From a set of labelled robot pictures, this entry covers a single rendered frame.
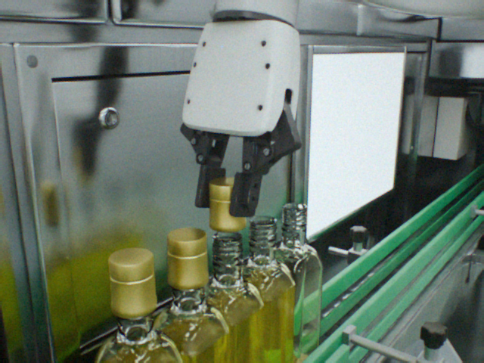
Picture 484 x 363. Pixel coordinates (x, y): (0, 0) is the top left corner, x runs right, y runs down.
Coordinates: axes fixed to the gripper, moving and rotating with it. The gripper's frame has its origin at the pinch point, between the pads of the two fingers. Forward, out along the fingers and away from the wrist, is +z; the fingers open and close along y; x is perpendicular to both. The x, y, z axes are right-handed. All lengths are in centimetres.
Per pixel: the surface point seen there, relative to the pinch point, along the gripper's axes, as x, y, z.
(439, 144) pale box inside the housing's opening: 114, -14, -16
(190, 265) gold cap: -5.4, 1.7, 6.2
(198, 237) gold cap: -4.9, 1.6, 3.8
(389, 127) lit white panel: 69, -13, -14
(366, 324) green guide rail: 30.7, 4.1, 17.5
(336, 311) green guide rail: 36.7, -3.4, 18.9
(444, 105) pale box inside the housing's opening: 111, -14, -27
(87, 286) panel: -4.8, -12.4, 12.2
